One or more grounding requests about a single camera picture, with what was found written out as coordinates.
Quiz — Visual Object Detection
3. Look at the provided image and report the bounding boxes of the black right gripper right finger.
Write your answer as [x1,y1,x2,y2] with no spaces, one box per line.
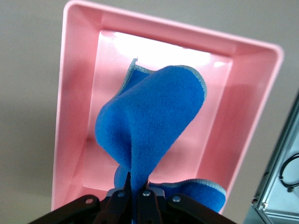
[137,181,236,224]

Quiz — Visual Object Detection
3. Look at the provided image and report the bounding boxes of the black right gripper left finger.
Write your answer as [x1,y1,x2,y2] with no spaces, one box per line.
[29,172,131,224]

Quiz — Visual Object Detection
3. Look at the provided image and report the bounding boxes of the blue fleece cloth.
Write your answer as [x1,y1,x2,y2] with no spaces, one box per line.
[95,57,227,214]

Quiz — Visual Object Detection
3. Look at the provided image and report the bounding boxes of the pink plastic bin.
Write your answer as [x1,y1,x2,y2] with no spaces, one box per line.
[50,0,285,214]

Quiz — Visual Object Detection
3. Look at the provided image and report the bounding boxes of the aluminium glass cabinet frame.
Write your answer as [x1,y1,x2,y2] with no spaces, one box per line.
[242,88,299,224]

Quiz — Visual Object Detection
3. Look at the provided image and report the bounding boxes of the black cable loop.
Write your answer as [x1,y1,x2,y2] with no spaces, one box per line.
[279,154,299,192]

